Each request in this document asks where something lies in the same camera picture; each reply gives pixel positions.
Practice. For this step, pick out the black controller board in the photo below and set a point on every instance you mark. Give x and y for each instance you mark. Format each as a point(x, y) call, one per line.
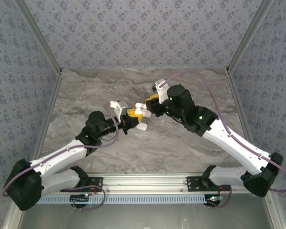
point(213, 201)
point(78, 199)

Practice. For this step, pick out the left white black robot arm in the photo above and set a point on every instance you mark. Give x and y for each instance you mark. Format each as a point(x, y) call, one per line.
point(59, 155)

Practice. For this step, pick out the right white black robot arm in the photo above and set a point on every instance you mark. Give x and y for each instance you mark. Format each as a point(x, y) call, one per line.
point(233, 145)

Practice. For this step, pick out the aluminium mounting rail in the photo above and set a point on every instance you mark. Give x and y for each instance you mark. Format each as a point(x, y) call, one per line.
point(143, 182)

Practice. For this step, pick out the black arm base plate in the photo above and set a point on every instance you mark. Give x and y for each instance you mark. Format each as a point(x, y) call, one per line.
point(96, 182)
point(193, 183)

